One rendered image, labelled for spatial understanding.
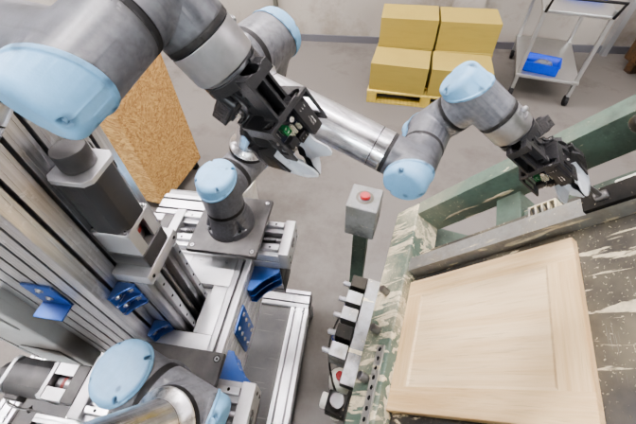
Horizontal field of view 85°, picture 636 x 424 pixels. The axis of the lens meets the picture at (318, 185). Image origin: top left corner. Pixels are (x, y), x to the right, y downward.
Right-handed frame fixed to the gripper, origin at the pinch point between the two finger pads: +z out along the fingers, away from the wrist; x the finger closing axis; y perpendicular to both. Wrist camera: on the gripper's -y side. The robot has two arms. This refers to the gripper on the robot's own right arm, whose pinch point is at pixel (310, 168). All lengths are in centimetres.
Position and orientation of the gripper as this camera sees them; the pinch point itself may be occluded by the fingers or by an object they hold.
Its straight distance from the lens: 53.0
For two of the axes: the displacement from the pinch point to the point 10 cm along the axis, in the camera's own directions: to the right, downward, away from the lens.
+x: 5.3, -8.1, 2.5
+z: 5.1, 5.4, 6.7
